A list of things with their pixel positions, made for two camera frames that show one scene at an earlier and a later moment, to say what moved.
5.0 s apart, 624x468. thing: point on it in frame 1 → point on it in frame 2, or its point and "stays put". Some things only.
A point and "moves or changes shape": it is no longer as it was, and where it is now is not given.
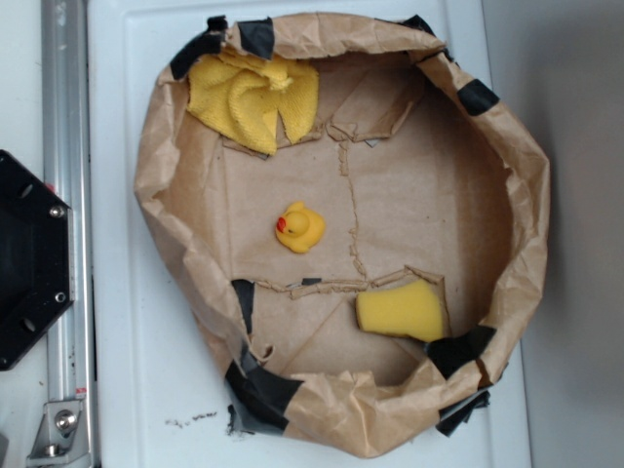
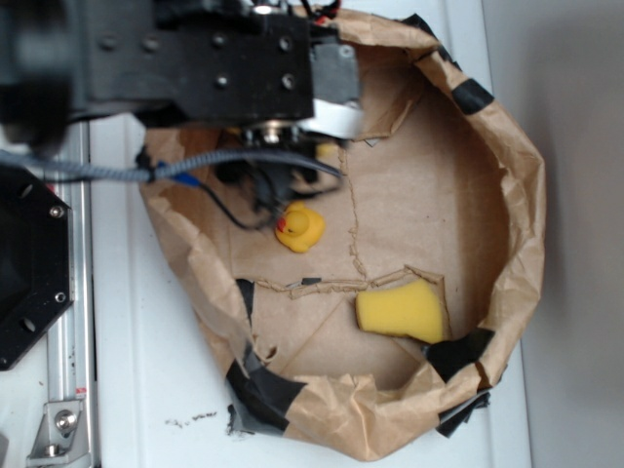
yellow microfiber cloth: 242,97 moves or changes shape
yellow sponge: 412,310 stays put
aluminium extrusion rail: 67,134 stays put
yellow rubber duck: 300,228 stays put
